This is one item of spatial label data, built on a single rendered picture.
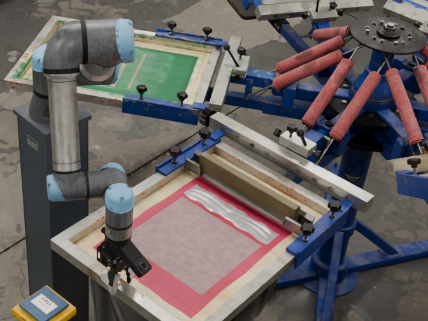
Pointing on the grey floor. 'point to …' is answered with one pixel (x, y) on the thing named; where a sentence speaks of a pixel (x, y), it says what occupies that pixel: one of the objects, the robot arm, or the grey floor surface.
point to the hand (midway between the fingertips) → (122, 287)
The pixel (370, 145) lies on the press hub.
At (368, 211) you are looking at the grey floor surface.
